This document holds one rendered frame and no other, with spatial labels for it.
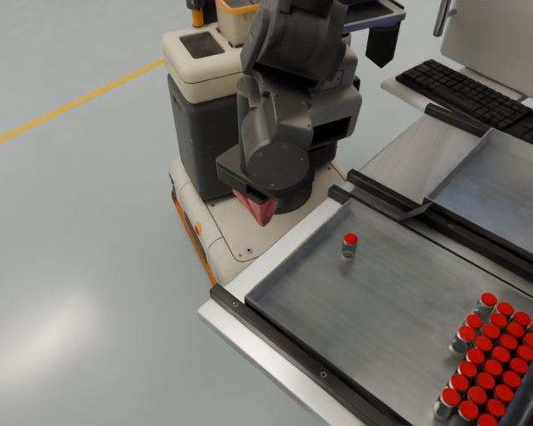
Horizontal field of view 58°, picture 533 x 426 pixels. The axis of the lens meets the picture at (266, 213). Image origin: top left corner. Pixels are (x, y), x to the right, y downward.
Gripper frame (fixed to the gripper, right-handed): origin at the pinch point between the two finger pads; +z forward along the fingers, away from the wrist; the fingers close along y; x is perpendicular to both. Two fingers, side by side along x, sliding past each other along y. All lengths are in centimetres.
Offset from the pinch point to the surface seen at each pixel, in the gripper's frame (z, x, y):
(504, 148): 13, 54, 14
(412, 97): 22, 71, -13
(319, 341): 14.1, -2.3, 11.9
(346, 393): 12.3, -6.6, 19.1
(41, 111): 102, 53, -203
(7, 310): 102, -22, -102
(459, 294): 14.0, 17.4, 22.9
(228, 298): 12.3, -6.3, -1.2
